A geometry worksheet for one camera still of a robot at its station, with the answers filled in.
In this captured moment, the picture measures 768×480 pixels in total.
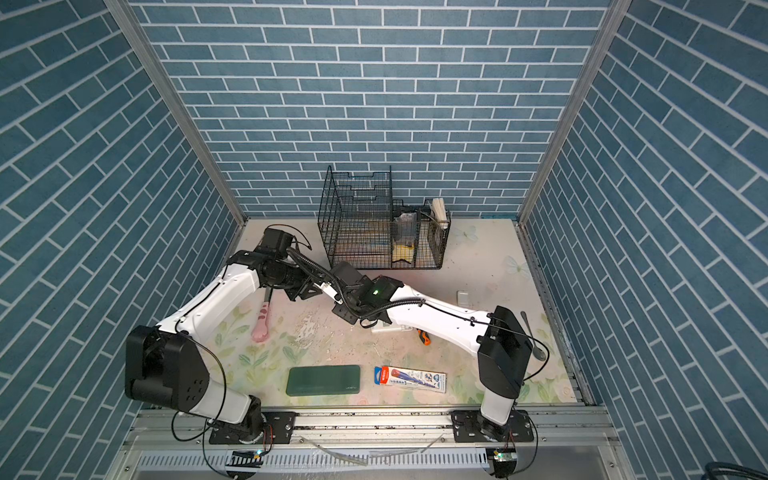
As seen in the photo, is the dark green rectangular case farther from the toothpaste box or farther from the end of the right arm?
the end of the right arm

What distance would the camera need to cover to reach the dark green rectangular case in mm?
803

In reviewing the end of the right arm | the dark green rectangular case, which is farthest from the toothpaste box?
the end of the right arm
